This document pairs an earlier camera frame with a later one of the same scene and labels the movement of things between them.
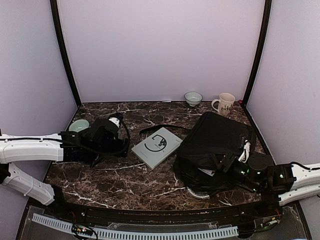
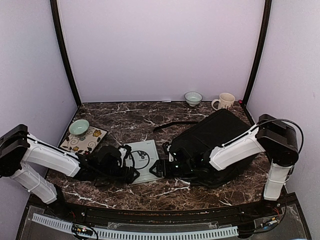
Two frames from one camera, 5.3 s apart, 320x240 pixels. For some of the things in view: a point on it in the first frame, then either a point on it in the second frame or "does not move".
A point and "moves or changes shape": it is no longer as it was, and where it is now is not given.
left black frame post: (55, 13) does not move
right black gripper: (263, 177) to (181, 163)
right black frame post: (258, 60) does not move
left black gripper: (122, 148) to (127, 176)
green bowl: (78, 125) does not move
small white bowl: (193, 98) does not move
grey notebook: (153, 150) to (143, 154)
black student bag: (205, 157) moves or changes shape
